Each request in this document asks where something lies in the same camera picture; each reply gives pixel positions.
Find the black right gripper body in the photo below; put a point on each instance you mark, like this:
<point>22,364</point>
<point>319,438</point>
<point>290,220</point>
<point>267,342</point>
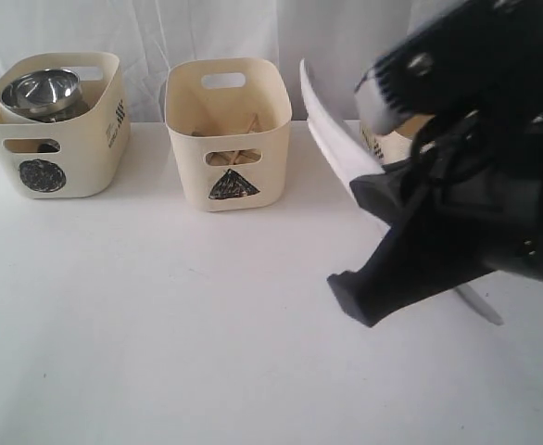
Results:
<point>481,208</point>

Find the wooden chopstick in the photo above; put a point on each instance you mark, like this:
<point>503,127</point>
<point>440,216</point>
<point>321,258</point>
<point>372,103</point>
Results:
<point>253,127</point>
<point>223,158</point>

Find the steel bowl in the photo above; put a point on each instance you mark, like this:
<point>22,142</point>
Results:
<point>43,92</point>

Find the white ceramic bowl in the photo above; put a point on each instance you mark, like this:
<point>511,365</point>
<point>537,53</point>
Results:
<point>9,116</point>

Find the cream bin with triangle mark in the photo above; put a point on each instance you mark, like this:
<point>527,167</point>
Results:
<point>229,126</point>

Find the cream bin with square mark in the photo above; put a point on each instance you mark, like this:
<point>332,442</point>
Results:
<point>394,147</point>

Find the cream bin with circle mark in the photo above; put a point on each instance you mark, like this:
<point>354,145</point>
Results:
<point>74,158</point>

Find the white square plate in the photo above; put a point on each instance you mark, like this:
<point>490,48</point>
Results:
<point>349,159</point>

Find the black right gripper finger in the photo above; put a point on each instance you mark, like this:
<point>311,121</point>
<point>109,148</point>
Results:
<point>392,273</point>
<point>388,195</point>

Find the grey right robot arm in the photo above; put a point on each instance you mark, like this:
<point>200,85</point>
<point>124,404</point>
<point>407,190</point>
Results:
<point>482,57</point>

